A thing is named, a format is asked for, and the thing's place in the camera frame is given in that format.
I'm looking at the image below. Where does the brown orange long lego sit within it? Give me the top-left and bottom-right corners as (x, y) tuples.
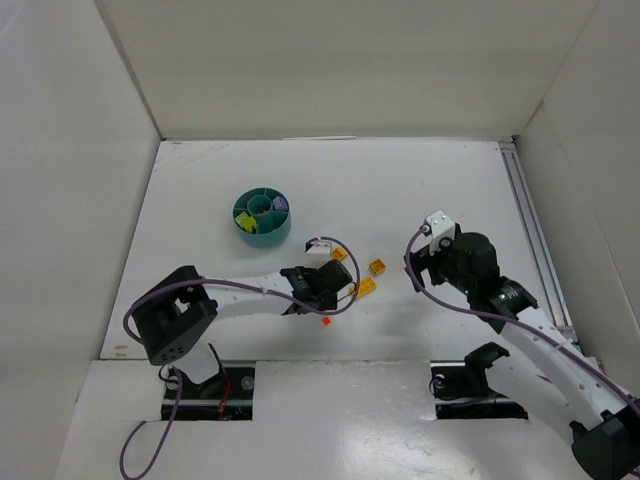
(369, 258), (387, 276)

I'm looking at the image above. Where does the light green square lego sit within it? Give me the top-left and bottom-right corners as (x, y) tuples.
(234, 212), (258, 234)

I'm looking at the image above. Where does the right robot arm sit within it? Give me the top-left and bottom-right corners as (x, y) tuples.
(404, 220), (639, 479)

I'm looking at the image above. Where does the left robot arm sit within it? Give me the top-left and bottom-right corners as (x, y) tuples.
(123, 260), (357, 390)

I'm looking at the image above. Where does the yellow long lego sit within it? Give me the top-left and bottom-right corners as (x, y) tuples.
(355, 277), (377, 300)

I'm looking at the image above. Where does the teal round divided container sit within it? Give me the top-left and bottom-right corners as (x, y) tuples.
(232, 187), (291, 249)

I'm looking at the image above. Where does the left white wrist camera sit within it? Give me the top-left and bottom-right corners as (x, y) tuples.
(304, 238), (333, 258)

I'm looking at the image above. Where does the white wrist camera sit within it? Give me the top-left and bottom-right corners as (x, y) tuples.
(423, 210), (456, 255)
(304, 238), (333, 258)

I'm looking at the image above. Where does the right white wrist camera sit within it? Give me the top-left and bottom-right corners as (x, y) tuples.
(423, 210), (456, 255)

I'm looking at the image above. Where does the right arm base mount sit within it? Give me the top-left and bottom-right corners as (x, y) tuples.
(429, 342), (529, 420)

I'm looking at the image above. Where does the aluminium rail right edge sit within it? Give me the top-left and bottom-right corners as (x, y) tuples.
(498, 141), (579, 344)

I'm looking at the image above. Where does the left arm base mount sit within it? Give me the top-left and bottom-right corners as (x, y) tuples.
(158, 343), (256, 421)

